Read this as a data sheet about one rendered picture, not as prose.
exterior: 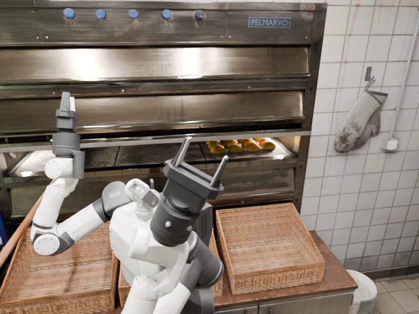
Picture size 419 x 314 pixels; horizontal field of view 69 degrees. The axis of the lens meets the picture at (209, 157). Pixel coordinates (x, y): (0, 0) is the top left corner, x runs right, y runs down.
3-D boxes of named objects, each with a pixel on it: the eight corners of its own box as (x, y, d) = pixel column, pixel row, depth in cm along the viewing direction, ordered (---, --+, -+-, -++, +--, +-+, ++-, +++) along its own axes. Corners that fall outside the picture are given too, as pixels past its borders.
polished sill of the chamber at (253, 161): (9, 179, 183) (7, 173, 181) (293, 159, 211) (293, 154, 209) (4, 184, 177) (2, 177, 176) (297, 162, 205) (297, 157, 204)
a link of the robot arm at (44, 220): (44, 188, 110) (24, 237, 111) (42, 198, 101) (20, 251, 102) (74, 196, 115) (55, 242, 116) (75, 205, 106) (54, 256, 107)
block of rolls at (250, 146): (199, 129, 264) (199, 123, 261) (252, 126, 271) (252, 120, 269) (211, 154, 208) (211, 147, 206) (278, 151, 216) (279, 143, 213)
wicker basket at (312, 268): (214, 242, 215) (214, 209, 205) (288, 233, 225) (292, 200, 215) (231, 297, 171) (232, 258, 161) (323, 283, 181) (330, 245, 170)
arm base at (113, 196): (108, 212, 125) (131, 194, 129) (125, 233, 119) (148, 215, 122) (92, 194, 113) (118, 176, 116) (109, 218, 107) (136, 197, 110)
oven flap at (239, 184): (14, 216, 185) (11, 183, 184) (293, 192, 213) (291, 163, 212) (10, 218, 180) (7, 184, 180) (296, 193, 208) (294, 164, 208)
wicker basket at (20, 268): (32, 262, 197) (22, 226, 187) (123, 251, 207) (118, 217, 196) (-1, 328, 153) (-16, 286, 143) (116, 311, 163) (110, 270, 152)
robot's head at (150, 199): (151, 189, 101) (137, 176, 96) (166, 199, 95) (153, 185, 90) (138, 204, 99) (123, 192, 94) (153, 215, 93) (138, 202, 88)
